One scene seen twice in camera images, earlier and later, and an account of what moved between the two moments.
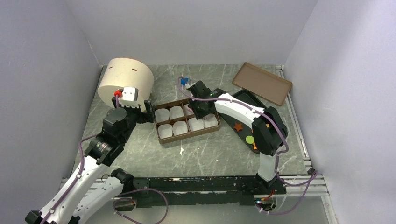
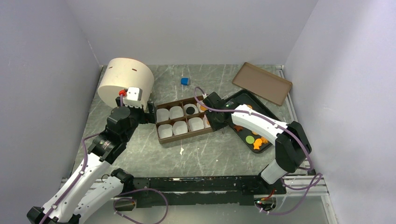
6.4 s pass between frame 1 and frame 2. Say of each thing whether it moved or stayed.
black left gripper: stayed
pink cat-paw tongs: moved
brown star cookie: stayed
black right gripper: moved
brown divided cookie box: stayed
